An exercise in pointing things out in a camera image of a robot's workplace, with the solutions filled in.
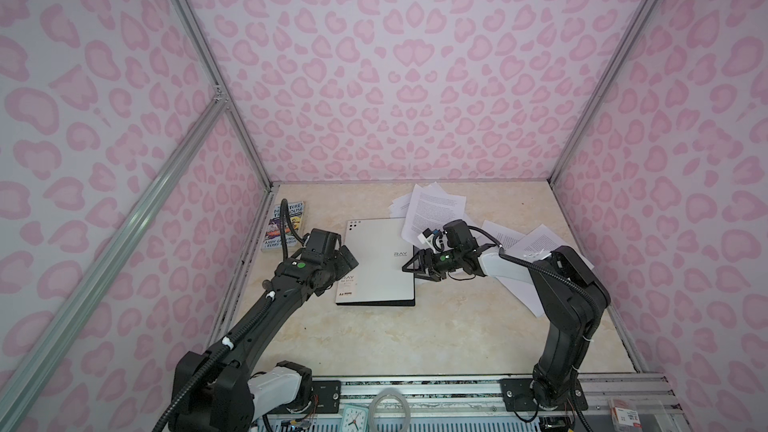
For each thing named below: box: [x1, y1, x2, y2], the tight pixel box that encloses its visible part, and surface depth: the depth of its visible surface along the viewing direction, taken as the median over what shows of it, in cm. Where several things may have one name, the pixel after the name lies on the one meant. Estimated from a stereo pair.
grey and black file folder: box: [335, 217, 415, 306], surface depth 92 cm
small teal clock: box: [341, 404, 370, 432], surface depth 70 cm
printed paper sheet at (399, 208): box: [389, 192, 414, 218], surface depth 115 cm
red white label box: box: [608, 398, 643, 432], surface depth 70 cm
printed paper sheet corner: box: [402, 181, 466, 246], surface depth 113 cm
